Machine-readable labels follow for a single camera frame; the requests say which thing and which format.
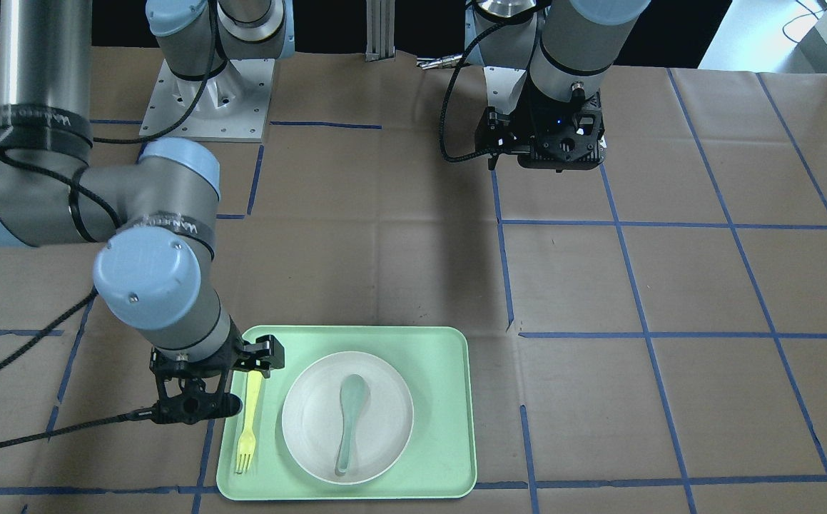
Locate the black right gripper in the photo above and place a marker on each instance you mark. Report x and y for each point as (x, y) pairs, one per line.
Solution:
(268, 353)

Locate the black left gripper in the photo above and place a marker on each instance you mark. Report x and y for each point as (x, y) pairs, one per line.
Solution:
(520, 123)

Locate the yellow plastic fork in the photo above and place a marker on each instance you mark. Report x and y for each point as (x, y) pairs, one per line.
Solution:
(247, 444)

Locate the white round plate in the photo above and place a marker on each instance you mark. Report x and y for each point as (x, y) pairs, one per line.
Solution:
(311, 418)

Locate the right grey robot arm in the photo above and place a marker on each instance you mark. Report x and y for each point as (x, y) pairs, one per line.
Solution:
(156, 218)

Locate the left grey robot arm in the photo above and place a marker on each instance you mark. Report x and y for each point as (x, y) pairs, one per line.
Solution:
(556, 47)

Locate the teal green spoon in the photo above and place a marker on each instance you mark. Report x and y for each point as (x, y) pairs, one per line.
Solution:
(353, 394)

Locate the light green plastic tray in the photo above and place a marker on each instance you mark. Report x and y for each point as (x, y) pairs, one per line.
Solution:
(440, 460)

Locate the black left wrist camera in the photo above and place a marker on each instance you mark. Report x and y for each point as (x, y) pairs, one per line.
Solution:
(498, 136)

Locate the aluminium extrusion post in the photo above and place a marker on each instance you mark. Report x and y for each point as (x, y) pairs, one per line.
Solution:
(380, 17)

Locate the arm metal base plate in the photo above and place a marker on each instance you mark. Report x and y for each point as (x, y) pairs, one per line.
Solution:
(233, 107)

